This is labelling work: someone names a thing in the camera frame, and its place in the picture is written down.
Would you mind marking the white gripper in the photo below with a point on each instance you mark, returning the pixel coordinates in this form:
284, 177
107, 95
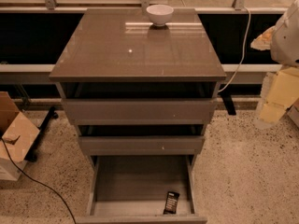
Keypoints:
286, 42

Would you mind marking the black rxbar chocolate bar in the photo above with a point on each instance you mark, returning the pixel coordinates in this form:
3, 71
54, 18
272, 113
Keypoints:
171, 203

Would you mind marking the brown glossy drawer cabinet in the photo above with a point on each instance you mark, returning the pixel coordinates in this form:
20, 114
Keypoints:
118, 54

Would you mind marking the open bottom drawer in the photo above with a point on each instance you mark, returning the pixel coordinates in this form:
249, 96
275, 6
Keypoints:
133, 190

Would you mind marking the middle drawer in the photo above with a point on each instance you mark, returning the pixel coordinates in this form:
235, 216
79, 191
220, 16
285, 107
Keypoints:
168, 145

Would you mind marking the top drawer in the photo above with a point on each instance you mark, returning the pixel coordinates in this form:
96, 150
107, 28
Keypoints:
138, 112

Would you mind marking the cardboard box right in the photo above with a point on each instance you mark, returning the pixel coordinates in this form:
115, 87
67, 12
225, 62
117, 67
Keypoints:
293, 113

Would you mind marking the cardboard box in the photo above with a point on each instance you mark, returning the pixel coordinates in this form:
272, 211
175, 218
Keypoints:
19, 134
293, 113

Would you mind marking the black stand leg right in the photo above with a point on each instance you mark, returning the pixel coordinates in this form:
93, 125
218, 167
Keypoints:
228, 102

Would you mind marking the black stand leg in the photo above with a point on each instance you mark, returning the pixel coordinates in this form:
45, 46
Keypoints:
228, 102
32, 153

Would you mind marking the white ceramic bowl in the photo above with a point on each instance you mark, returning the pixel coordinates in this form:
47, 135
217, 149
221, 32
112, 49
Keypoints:
160, 15

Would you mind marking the black stand leg left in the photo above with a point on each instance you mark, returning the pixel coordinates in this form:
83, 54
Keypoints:
32, 153

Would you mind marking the cardboard box left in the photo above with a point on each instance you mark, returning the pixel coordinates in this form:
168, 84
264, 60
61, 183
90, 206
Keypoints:
19, 134

